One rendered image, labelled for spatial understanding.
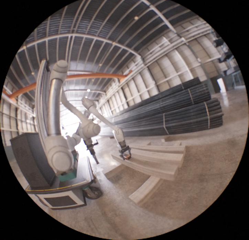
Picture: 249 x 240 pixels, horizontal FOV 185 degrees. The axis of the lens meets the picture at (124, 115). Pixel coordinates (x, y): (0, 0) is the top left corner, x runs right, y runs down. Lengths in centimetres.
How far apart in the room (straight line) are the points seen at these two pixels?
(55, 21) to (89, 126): 942
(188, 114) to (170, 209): 135
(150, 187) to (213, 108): 139
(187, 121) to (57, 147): 159
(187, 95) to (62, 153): 171
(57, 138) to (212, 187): 109
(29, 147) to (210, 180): 149
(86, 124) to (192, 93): 159
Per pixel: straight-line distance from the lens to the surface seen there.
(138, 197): 70
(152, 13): 1035
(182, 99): 157
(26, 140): 86
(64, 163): 43
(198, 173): 91
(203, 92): 157
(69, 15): 942
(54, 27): 968
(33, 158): 86
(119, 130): 86
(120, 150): 91
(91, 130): 54
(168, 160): 81
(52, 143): 46
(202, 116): 149
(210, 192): 82
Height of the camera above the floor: 71
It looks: 1 degrees up
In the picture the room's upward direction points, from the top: 19 degrees counter-clockwise
